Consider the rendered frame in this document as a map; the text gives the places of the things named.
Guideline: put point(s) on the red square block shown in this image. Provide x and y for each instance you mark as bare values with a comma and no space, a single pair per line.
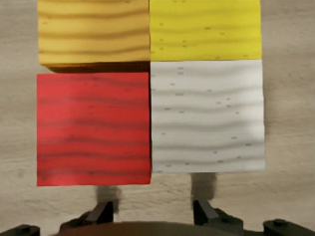
94,129

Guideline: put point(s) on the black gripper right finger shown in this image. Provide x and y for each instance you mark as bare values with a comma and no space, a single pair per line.
204,213

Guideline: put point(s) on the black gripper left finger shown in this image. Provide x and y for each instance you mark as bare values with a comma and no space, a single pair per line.
102,213

